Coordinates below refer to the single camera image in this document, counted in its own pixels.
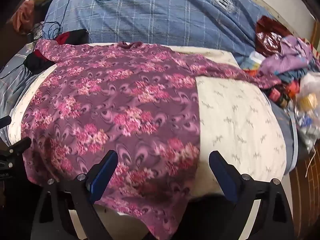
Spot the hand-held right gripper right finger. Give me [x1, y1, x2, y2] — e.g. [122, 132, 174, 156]
[209, 151, 295, 240]

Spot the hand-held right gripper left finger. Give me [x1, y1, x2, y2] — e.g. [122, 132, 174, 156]
[31, 150, 150, 240]

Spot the purple floral shirt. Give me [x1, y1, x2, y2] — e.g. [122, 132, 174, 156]
[21, 39, 283, 234]

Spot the grey-blue bed sheet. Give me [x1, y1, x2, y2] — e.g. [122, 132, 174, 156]
[0, 44, 299, 170]

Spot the cream leaf-print blanket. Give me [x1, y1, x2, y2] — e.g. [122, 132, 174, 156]
[9, 42, 288, 240]

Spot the red patterned cloth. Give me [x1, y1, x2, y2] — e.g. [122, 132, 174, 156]
[265, 80, 298, 108]

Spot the orange cloth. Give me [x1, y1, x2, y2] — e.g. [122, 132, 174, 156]
[11, 0, 38, 33]

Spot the black and red garment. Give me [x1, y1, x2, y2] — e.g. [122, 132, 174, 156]
[24, 29, 88, 74]

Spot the clear plastic bag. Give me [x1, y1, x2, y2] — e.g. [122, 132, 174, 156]
[294, 72, 320, 153]

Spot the colourful white packet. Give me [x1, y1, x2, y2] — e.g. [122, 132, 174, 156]
[241, 51, 265, 72]

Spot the light purple garment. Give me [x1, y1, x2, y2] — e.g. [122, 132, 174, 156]
[260, 35, 318, 78]

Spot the dark red plastic bag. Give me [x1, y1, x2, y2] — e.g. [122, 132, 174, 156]
[255, 16, 293, 57]

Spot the blue plaid shirt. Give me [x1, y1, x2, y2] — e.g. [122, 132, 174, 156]
[44, 0, 278, 58]

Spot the black cable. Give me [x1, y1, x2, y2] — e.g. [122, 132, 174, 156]
[25, 0, 83, 68]

